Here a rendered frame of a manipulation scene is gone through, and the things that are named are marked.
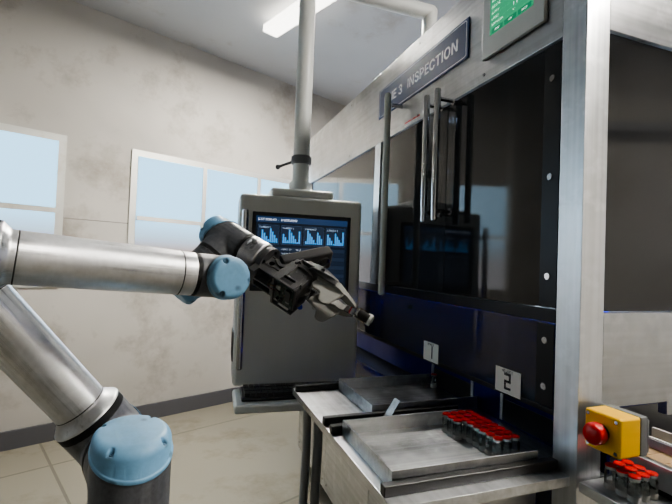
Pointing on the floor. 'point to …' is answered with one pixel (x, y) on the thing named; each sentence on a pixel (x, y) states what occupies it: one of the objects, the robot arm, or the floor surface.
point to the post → (581, 240)
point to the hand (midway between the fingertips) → (350, 305)
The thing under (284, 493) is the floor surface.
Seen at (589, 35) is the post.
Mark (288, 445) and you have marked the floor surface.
